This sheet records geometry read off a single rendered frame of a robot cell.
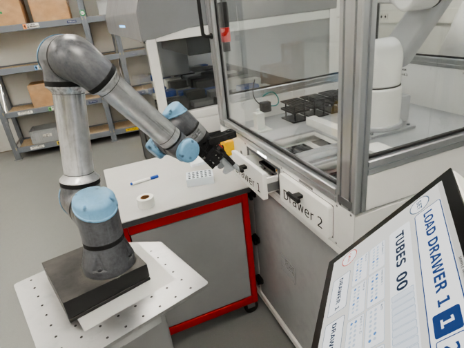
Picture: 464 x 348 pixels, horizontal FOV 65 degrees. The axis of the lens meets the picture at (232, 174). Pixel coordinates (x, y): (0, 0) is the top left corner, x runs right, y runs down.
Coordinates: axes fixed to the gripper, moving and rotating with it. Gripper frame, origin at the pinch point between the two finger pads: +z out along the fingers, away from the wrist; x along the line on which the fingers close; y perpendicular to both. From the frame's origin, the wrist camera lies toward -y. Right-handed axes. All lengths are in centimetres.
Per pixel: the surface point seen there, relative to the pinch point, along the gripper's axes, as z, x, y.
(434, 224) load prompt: -22, 90, -11
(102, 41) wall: -32, -419, -8
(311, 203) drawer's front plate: 6.5, 37.2, -6.9
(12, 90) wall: -66, -428, 119
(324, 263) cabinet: 27.1, 39.7, 3.6
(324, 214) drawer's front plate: 6.8, 44.1, -6.6
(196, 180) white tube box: 4.2, -23.7, 16.3
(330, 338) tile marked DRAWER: -19, 88, 12
